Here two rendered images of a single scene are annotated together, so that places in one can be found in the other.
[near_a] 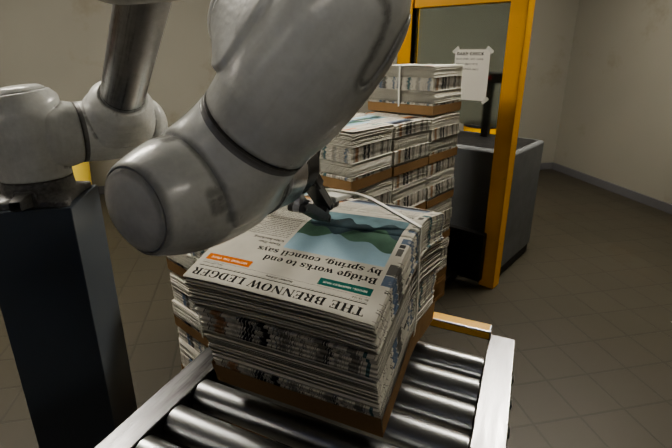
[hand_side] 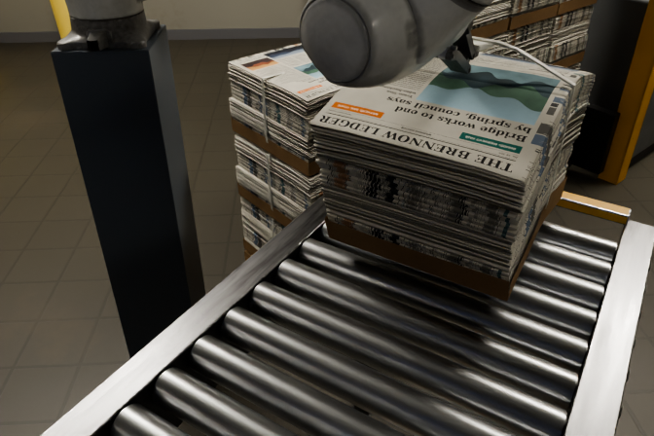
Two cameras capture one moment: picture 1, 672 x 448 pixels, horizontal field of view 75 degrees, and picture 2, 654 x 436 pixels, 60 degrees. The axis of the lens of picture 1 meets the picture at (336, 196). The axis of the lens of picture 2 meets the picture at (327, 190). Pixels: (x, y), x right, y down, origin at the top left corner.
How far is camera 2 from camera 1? 0.16 m
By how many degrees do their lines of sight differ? 15
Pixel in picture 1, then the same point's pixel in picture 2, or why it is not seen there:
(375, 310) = (526, 167)
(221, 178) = (417, 11)
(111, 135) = not seen: outside the picture
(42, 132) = not seen: outside the picture
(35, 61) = not seen: outside the picture
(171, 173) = (378, 4)
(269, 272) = (404, 124)
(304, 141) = not seen: outside the picture
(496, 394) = (630, 277)
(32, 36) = not seen: outside the picture
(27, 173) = (101, 7)
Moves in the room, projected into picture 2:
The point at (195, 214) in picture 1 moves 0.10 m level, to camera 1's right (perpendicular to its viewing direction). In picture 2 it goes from (394, 46) to (527, 52)
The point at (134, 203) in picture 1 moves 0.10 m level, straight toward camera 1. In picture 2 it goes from (340, 32) to (393, 76)
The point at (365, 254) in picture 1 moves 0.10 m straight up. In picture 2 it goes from (511, 111) to (526, 31)
